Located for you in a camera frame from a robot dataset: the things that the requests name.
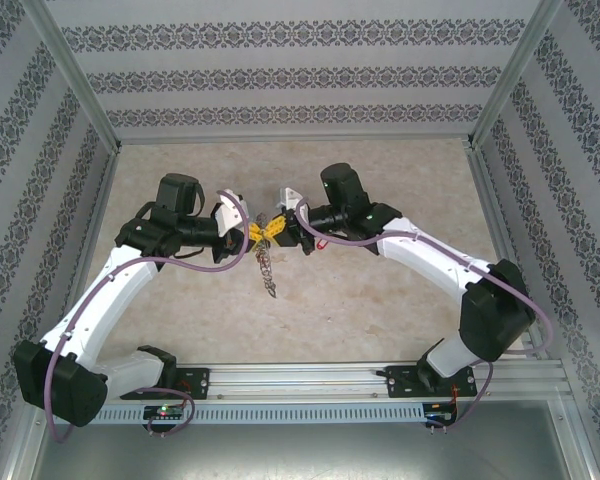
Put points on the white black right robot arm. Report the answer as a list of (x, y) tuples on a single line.
[(430, 255)]

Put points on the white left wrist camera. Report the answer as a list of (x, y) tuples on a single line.
[(232, 212)]

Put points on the red plastic key tag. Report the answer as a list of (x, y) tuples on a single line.
[(322, 245)]

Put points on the aluminium side rail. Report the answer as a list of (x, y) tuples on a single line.
[(106, 185), (487, 200)]

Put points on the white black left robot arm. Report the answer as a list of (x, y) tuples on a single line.
[(105, 300)]

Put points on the aluminium frame post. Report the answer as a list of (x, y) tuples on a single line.
[(70, 65), (515, 65)]

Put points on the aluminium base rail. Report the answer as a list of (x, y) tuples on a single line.
[(300, 380)]

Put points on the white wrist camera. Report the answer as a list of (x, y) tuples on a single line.
[(290, 196), (232, 212)]

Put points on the small circuit board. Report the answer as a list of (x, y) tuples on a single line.
[(440, 417), (165, 412)]

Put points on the grey metal shelf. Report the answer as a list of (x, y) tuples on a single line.
[(300, 455)]

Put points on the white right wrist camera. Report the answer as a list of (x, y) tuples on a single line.
[(290, 196)]

